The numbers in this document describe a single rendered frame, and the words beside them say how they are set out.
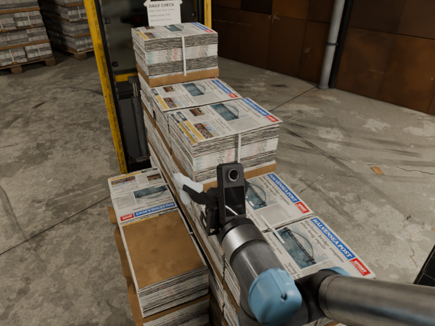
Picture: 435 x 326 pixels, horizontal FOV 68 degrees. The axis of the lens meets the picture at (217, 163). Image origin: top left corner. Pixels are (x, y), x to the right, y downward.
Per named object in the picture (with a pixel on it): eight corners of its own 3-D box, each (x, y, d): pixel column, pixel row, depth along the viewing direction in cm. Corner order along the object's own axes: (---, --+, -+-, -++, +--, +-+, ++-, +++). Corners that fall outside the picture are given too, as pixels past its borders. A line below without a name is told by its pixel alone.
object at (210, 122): (197, 144, 115) (197, 141, 114) (172, 112, 136) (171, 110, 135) (283, 124, 128) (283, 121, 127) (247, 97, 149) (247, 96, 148)
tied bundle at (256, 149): (195, 196, 126) (192, 146, 113) (171, 159, 148) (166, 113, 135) (275, 172, 140) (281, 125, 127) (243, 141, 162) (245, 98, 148)
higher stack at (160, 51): (167, 237, 218) (143, 40, 145) (156, 209, 241) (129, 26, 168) (219, 221, 231) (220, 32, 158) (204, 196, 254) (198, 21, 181)
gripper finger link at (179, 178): (163, 196, 70) (197, 216, 66) (164, 174, 67) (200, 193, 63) (173, 191, 72) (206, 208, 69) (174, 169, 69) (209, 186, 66)
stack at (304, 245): (250, 434, 131) (268, 324, 84) (167, 237, 219) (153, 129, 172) (325, 390, 144) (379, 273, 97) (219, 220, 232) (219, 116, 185)
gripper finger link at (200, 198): (177, 193, 65) (213, 213, 61) (178, 187, 64) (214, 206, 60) (191, 183, 68) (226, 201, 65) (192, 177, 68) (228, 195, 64)
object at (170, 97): (162, 112, 136) (162, 110, 135) (147, 89, 157) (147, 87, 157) (241, 99, 148) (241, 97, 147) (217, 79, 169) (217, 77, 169)
